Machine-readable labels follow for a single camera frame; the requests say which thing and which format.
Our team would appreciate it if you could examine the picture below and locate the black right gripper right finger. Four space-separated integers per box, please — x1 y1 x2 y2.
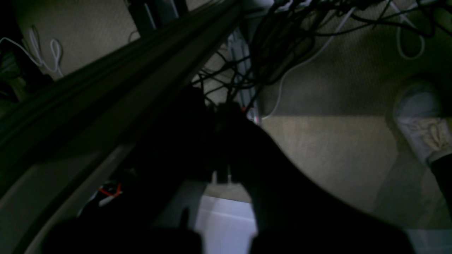
216 103 415 254

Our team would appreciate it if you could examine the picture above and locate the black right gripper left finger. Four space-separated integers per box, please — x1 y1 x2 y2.
42 88 210 254

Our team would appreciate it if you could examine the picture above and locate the grey sneaker shoe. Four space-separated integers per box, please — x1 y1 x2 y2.
393 81 452 166

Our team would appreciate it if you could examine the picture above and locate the aluminium table frame rail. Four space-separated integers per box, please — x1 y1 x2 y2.
0 0 244 198

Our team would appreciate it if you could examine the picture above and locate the black cable bundle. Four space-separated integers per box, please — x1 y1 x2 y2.
192 0 452 113

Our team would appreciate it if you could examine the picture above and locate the white cable on floor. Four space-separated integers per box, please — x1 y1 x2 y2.
261 6 357 120

